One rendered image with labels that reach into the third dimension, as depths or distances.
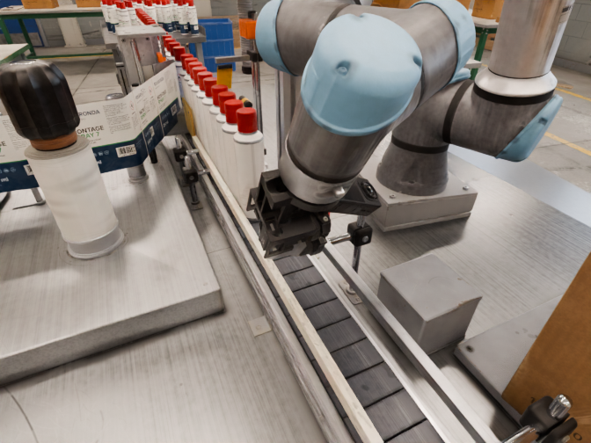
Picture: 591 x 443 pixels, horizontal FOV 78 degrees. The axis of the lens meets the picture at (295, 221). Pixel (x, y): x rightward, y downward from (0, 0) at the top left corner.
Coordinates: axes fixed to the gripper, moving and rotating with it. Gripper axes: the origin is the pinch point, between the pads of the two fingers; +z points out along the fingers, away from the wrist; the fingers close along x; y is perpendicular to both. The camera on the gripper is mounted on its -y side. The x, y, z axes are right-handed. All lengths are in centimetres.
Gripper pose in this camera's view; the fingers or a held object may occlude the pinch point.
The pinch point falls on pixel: (293, 244)
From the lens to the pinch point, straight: 55.2
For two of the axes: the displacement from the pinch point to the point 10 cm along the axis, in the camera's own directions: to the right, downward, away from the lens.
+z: -2.1, 4.4, 8.7
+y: -9.1, 2.5, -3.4
